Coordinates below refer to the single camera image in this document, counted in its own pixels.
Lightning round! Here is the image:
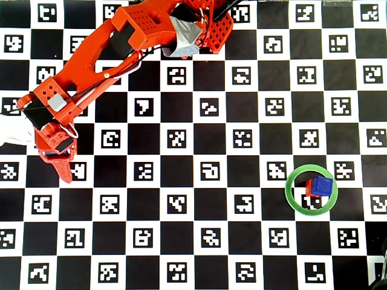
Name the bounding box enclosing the blue cube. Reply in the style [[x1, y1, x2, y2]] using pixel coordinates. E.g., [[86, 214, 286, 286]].
[[310, 176, 334, 197]]

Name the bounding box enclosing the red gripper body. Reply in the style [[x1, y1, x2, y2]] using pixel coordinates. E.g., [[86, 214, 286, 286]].
[[33, 120, 80, 161]]

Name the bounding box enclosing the green flat ring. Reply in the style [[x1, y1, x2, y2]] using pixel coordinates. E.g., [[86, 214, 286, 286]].
[[284, 164, 339, 216]]

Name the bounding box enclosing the black white marker checkerboard mat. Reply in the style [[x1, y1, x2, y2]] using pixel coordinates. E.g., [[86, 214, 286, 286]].
[[0, 0, 387, 290]]

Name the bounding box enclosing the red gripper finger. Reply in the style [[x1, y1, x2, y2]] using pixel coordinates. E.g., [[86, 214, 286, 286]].
[[45, 156, 75, 184]]

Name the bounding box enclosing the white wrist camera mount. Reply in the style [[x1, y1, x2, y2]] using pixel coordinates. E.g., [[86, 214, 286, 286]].
[[0, 113, 36, 147]]

